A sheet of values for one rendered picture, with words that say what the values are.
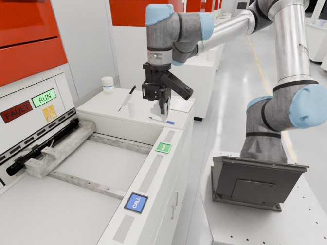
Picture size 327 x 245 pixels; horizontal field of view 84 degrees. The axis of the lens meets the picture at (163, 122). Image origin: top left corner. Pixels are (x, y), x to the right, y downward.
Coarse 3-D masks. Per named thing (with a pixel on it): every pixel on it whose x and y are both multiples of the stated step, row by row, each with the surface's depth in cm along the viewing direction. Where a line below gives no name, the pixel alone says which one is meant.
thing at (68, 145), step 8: (80, 128) 100; (72, 136) 94; (80, 136) 94; (88, 136) 98; (64, 144) 89; (72, 144) 89; (64, 152) 84; (40, 160) 80; (48, 160) 80; (56, 160) 80; (48, 168) 77; (40, 176) 74
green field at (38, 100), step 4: (48, 92) 84; (52, 92) 86; (40, 96) 80; (44, 96) 82; (48, 96) 84; (52, 96) 86; (36, 100) 79; (40, 100) 81; (44, 100) 83; (48, 100) 85; (36, 104) 79; (40, 104) 81
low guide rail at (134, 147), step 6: (90, 138) 100; (96, 138) 98; (102, 138) 98; (108, 138) 98; (108, 144) 98; (114, 144) 96; (120, 144) 95; (126, 144) 94; (132, 144) 94; (132, 150) 94; (138, 150) 92; (144, 150) 91
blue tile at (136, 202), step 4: (132, 196) 56; (136, 196) 56; (140, 196) 56; (132, 200) 54; (136, 200) 54; (140, 200) 54; (144, 200) 54; (128, 204) 53; (132, 204) 53; (136, 204) 53; (140, 204) 53; (132, 208) 52; (136, 208) 52; (140, 208) 52
